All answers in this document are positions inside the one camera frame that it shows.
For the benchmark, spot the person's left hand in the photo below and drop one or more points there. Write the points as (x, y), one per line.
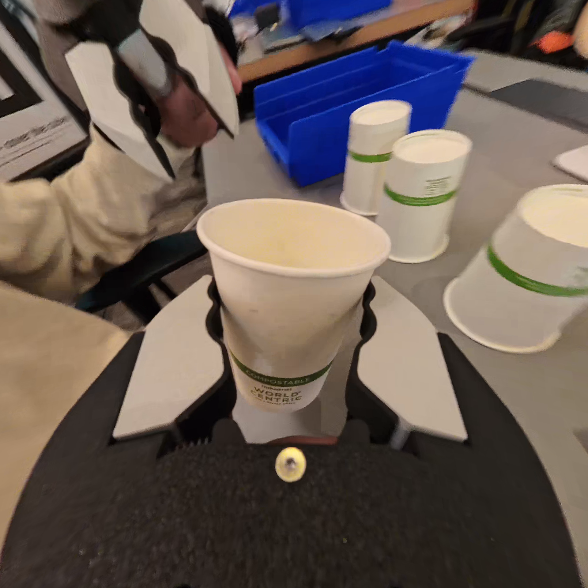
(188, 119)

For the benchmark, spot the blue plastic bin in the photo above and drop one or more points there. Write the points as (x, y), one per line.
(330, 11)
(321, 138)

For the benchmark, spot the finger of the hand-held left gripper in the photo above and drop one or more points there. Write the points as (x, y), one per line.
(193, 59)
(110, 101)

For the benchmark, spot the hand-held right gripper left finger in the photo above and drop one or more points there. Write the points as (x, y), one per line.
(174, 363)

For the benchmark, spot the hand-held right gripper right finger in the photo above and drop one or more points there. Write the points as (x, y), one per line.
(409, 363)

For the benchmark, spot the black office chair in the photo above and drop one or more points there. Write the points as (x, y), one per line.
(138, 271)

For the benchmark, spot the grey table with wooden edge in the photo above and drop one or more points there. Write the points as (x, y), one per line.
(349, 46)

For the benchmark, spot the black framed board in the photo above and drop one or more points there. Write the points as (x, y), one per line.
(27, 133)

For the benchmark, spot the person's left forearm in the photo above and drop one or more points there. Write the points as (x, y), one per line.
(69, 220)

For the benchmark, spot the white green striped paper cup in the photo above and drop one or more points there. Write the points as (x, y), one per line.
(285, 312)
(367, 179)
(500, 303)
(418, 229)

